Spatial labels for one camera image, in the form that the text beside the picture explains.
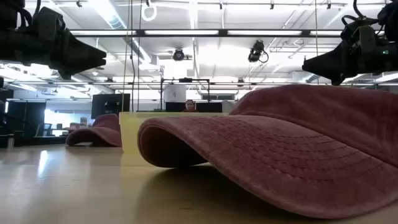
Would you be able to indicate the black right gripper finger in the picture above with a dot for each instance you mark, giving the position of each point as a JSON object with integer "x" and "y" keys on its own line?
{"x": 326, "y": 59}
{"x": 329, "y": 73}

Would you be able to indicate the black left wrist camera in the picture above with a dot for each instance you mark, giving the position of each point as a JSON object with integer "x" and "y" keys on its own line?
{"x": 48, "y": 20}

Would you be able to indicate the large black monitor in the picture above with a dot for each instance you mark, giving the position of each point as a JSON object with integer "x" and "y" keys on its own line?
{"x": 110, "y": 105}

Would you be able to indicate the black desk monitor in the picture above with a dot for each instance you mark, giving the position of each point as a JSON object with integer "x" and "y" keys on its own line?
{"x": 174, "y": 106}
{"x": 210, "y": 107}

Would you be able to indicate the black frame crossbar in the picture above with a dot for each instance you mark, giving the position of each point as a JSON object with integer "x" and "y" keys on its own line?
{"x": 186, "y": 32}

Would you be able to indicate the black cabinet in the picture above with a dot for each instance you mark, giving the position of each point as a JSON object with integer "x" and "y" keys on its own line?
{"x": 26, "y": 116}

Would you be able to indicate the round black ceiling camera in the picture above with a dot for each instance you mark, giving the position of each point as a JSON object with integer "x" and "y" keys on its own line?
{"x": 178, "y": 55}

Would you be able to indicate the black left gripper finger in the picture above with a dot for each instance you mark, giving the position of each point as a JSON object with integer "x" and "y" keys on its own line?
{"x": 77, "y": 63}
{"x": 81, "y": 46}

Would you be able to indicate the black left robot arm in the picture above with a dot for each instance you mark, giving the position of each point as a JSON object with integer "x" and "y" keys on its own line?
{"x": 11, "y": 12}

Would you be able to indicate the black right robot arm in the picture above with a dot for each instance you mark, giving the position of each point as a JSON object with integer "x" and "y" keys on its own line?
{"x": 388, "y": 18}

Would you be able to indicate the black overhead camera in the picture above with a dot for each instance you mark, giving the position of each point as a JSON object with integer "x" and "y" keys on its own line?
{"x": 257, "y": 51}

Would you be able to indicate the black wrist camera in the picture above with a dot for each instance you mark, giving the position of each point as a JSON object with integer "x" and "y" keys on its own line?
{"x": 360, "y": 29}
{"x": 48, "y": 20}

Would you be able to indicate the person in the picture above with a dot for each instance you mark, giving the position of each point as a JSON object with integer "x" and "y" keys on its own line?
{"x": 189, "y": 105}

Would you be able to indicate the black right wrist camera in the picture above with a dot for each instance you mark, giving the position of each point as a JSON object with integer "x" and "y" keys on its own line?
{"x": 360, "y": 29}

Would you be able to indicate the red baseball cap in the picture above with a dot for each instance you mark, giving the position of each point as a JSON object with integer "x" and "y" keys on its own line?
{"x": 99, "y": 133}
{"x": 280, "y": 149}

